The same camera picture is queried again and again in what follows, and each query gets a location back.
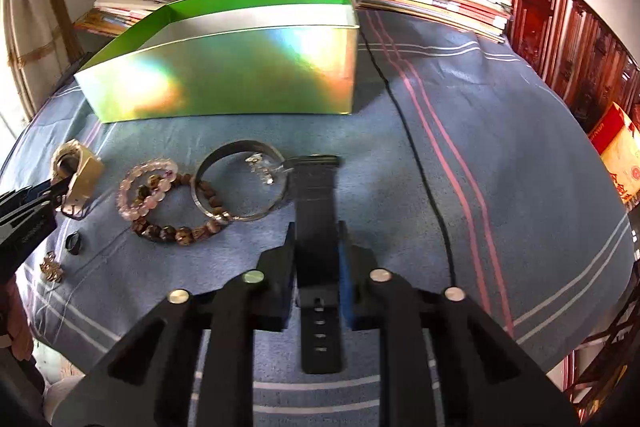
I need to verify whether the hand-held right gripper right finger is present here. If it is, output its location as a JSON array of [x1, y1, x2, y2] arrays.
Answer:
[[337, 221, 581, 427]]

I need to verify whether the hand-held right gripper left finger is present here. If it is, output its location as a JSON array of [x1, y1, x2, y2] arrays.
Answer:
[[50, 222, 298, 427]]

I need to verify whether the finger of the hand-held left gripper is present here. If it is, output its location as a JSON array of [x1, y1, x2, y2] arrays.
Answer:
[[0, 181, 71, 214], [0, 202, 57, 278]]

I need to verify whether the small gold brooch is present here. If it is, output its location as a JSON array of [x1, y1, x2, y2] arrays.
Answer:
[[39, 252, 68, 284]]

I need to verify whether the gold wristwatch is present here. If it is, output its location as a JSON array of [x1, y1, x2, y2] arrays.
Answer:
[[50, 139, 106, 218]]

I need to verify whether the black watch strap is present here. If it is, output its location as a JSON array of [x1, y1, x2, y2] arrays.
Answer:
[[290, 155, 346, 375]]

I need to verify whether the pink bead bracelet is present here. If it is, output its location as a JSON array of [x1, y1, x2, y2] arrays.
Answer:
[[116, 158, 179, 222]]

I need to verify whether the silver crystal charm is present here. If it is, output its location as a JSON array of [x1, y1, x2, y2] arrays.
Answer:
[[245, 152, 296, 185]]

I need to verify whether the brown wooden bead bracelet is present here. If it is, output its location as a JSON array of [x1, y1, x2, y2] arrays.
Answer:
[[131, 173, 233, 246]]

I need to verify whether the silver bangle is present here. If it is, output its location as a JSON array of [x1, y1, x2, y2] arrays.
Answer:
[[191, 140, 291, 222]]

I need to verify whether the green holographic box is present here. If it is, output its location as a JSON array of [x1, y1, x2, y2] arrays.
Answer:
[[74, 0, 359, 124]]

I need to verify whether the person's left hand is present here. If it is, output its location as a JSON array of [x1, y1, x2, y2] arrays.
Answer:
[[0, 279, 35, 360]]

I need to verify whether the beige curtain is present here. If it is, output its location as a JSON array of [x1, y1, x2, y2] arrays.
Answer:
[[0, 0, 86, 128]]

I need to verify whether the blue striped blanket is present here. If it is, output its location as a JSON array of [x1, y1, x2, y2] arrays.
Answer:
[[0, 9, 636, 427]]

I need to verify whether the small stack of books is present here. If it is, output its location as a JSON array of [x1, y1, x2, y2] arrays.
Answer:
[[74, 0, 181, 38]]

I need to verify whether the yellow and red box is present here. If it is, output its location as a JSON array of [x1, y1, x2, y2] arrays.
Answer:
[[587, 102, 640, 208]]

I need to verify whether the red wooden headboard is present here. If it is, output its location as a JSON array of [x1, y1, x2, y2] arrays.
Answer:
[[457, 0, 640, 132]]

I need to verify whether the black cable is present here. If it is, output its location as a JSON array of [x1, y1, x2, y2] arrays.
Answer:
[[358, 22, 457, 290]]

